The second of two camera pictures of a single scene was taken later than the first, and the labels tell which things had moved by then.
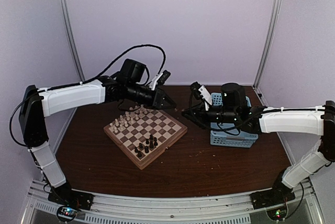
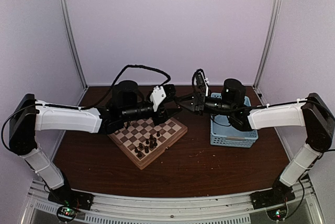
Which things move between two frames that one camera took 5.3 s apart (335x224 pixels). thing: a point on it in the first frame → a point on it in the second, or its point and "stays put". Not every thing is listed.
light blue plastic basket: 230,134 stays put
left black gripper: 159,94 → 164,116
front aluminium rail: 229,209 stays put
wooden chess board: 144,134 stays put
